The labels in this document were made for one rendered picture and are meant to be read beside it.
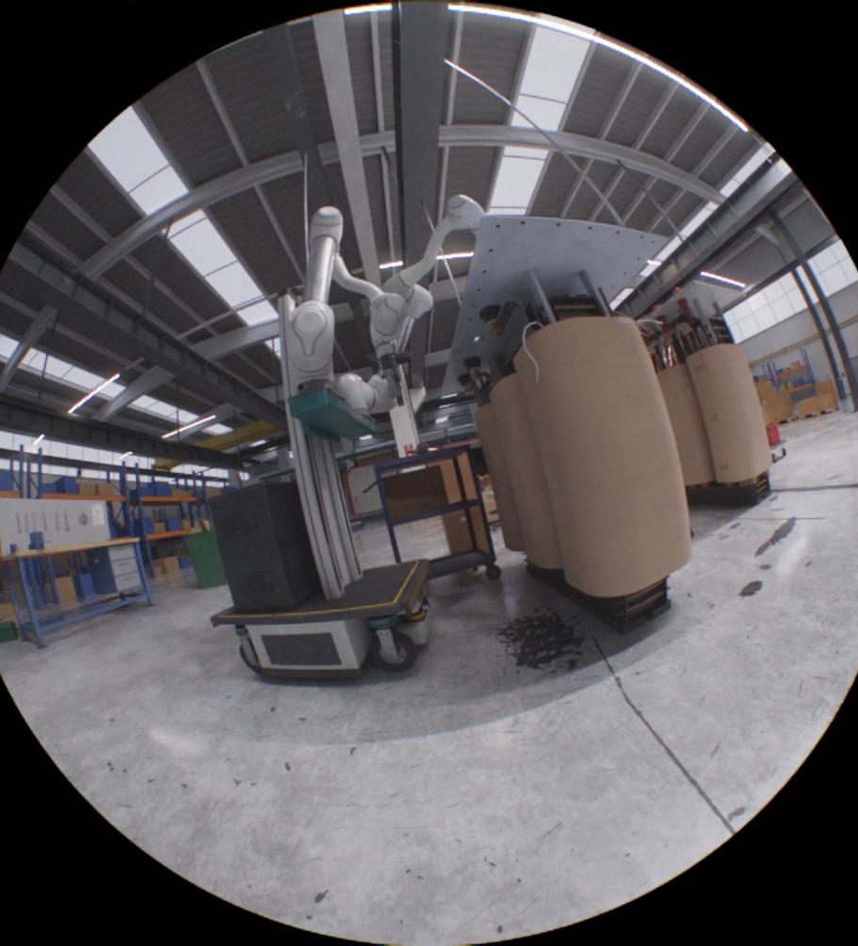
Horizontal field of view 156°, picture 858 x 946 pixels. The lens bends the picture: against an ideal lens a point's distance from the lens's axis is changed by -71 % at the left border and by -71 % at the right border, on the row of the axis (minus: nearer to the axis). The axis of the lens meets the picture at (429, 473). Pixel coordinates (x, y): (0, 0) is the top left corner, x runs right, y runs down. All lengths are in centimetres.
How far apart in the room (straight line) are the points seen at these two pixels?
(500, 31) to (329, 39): 436
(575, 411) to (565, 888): 111
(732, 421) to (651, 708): 198
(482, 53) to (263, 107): 538
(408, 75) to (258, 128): 635
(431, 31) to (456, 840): 487
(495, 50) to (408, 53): 640
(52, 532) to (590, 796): 480
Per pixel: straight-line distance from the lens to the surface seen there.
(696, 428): 274
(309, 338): 102
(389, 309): 116
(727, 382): 252
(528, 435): 136
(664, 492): 108
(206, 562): 484
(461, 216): 133
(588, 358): 101
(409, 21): 417
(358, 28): 935
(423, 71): 430
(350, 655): 121
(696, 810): 75
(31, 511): 457
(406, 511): 199
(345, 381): 168
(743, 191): 963
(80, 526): 486
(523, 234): 109
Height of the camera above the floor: 66
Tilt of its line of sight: 4 degrees up
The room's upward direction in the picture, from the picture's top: 13 degrees counter-clockwise
